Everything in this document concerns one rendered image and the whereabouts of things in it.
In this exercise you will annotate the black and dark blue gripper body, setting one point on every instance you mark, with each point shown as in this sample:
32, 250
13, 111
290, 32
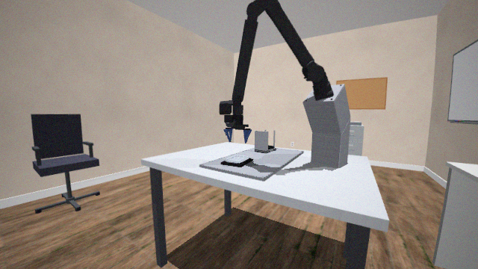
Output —
239, 127

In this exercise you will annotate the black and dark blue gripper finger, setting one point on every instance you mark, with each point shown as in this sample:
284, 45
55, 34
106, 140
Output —
246, 134
228, 134

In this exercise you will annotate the white well plate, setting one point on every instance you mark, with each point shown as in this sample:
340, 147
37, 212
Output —
237, 159

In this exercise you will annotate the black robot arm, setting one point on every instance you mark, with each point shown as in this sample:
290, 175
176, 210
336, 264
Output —
322, 87

